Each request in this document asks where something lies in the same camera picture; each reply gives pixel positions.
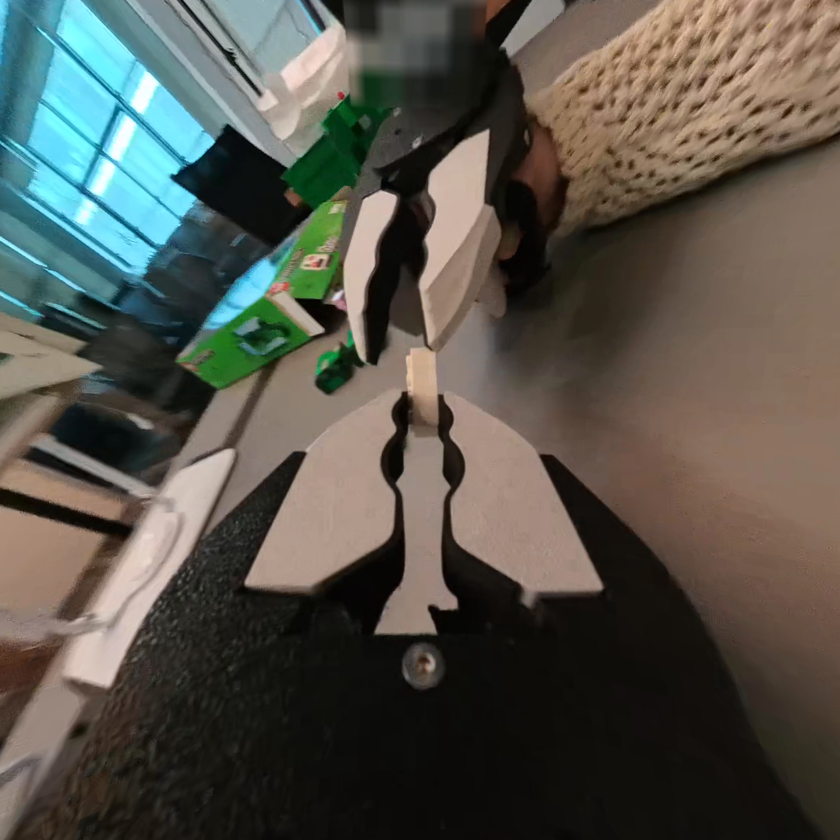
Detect black partition panel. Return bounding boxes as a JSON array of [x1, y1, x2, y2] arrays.
[[172, 125, 311, 248]]

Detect large green lego figure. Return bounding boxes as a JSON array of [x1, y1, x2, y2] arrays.
[[282, 95, 396, 211]]

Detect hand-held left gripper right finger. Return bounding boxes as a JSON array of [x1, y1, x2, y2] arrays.
[[438, 391, 605, 635]]

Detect person's right hand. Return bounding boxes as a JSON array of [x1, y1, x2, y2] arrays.
[[499, 121, 569, 263]]

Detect white lego brick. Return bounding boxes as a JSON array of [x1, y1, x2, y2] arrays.
[[405, 347, 440, 440]]

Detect white book stand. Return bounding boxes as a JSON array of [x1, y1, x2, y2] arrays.
[[62, 449, 237, 691]]

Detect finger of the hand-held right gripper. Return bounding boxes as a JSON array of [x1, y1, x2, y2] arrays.
[[342, 189, 402, 366], [418, 128, 504, 353]]

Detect dark green lego cube build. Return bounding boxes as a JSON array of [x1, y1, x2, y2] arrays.
[[315, 344, 359, 395]]

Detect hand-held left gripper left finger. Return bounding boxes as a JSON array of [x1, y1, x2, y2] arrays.
[[244, 390, 405, 635]]

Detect large paned window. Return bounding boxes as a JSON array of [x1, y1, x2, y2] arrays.
[[0, 0, 219, 317]]

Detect white paper bag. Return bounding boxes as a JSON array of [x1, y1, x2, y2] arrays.
[[258, 26, 349, 143]]

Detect green lego box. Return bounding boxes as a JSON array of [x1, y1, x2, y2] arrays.
[[175, 187, 349, 392]]

